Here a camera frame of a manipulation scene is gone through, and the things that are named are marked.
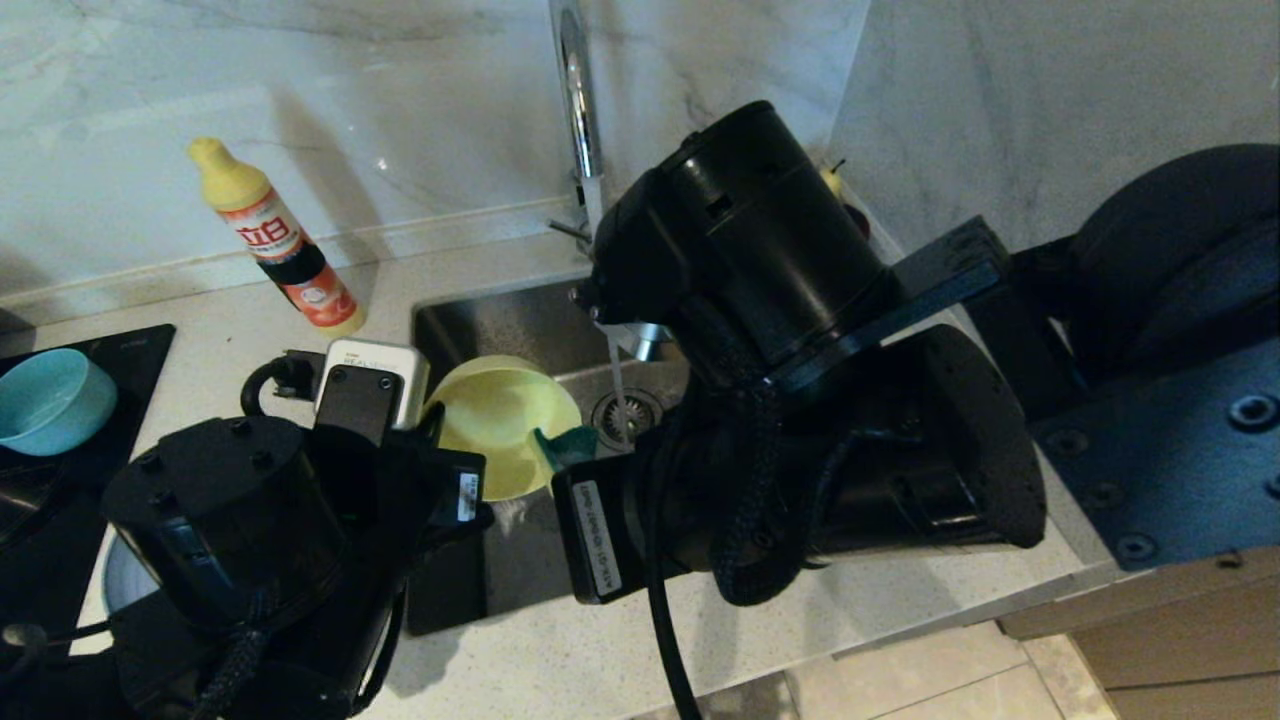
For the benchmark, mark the stainless steel sink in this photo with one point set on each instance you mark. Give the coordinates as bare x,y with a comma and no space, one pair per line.
500,320

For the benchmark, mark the dark red apple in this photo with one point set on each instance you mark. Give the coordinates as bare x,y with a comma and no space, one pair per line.
858,222

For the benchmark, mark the grey-blue plate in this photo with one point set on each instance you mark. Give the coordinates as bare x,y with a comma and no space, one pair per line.
120,585

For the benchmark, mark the yellow dish soap bottle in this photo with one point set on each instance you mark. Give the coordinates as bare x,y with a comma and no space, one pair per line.
270,235

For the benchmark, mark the yellow pear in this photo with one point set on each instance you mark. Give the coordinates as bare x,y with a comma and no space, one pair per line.
833,180

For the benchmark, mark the running water stream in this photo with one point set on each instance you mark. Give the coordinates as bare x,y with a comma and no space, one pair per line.
618,395

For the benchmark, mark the green and yellow sponge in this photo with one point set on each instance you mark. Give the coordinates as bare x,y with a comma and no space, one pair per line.
570,445

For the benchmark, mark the chrome kitchen faucet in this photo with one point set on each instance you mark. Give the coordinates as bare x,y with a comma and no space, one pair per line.
577,100

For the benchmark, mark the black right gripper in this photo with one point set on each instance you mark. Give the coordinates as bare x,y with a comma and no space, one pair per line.
880,480

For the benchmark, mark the teal bowl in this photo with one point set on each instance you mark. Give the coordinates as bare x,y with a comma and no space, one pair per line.
50,400

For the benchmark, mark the metal sink drain strainer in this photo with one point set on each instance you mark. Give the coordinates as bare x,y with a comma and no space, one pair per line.
642,410

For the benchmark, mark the yellow bowl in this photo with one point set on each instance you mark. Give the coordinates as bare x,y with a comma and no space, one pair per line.
500,420

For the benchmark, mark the light wood cabinet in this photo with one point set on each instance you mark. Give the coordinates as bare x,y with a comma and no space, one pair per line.
1180,650

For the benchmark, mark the black induction cooktop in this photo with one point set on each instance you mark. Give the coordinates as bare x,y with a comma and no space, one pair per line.
140,360

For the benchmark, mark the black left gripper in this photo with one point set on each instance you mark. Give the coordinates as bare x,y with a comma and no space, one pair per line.
440,490

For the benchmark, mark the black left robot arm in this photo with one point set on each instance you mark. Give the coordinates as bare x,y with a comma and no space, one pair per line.
220,500

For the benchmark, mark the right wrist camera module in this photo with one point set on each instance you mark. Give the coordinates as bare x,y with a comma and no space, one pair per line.
645,340

